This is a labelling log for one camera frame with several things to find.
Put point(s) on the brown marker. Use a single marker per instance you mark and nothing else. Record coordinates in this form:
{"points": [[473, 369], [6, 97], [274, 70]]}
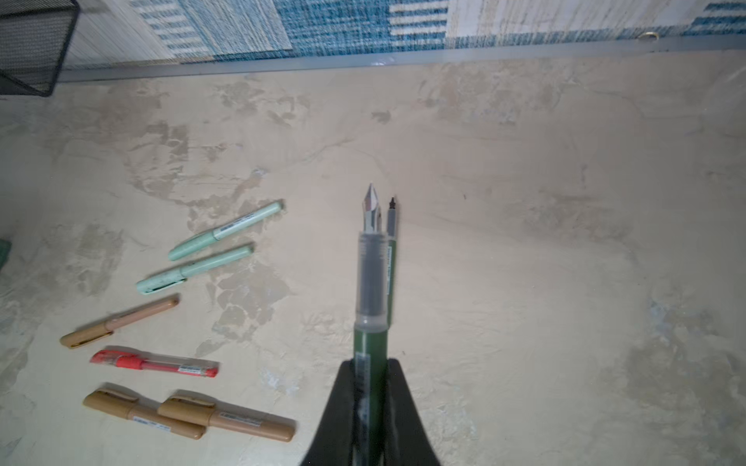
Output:
{"points": [[96, 331], [211, 414], [119, 404]]}

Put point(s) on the dark green pen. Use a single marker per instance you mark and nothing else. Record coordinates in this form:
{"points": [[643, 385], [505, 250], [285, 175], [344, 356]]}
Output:
{"points": [[371, 333], [392, 234]]}

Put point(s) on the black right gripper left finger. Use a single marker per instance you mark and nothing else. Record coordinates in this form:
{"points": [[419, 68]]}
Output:
{"points": [[335, 435]]}

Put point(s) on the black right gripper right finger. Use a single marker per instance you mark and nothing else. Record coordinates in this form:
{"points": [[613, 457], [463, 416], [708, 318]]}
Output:
{"points": [[405, 440]]}

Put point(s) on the light green marker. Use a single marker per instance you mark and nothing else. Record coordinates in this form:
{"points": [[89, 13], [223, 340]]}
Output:
{"points": [[180, 274], [204, 240]]}

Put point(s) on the red gel pen upper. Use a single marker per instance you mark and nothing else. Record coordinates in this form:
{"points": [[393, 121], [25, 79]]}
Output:
{"points": [[135, 361]]}

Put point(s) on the black wire mesh shelf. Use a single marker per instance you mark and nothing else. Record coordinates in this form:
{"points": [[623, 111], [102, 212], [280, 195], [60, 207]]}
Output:
{"points": [[35, 37]]}

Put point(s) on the dark green pen cap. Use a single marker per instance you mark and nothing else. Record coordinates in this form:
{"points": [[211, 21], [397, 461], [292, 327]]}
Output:
{"points": [[5, 249]]}

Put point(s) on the brown marker middle left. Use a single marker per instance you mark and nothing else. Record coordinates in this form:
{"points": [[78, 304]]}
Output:
{"points": [[119, 404]]}

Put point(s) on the brown marker upper left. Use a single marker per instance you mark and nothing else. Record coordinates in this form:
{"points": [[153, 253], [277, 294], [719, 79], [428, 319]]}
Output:
{"points": [[96, 331]]}

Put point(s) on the brown marker middle right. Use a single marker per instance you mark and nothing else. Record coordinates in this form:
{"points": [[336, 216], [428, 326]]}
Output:
{"points": [[211, 414]]}

